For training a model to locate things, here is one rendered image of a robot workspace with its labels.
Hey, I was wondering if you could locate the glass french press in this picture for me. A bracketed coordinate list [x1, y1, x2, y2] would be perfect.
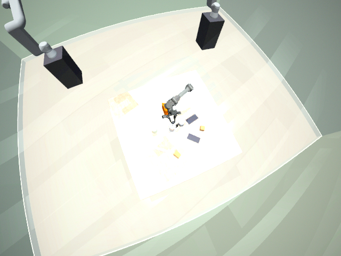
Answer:
[168, 121, 178, 133]

